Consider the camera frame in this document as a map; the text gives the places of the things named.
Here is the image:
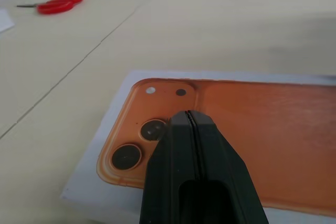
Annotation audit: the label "white box dark phone print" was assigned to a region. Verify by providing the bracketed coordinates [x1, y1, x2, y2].
[0, 8, 15, 35]

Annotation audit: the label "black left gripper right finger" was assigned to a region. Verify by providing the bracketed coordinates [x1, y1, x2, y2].
[187, 111, 270, 224]

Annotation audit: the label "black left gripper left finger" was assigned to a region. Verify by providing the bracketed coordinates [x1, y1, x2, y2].
[139, 111, 200, 224]

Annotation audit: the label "red handled scissors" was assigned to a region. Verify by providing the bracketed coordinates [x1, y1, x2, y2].
[15, 0, 84, 15]

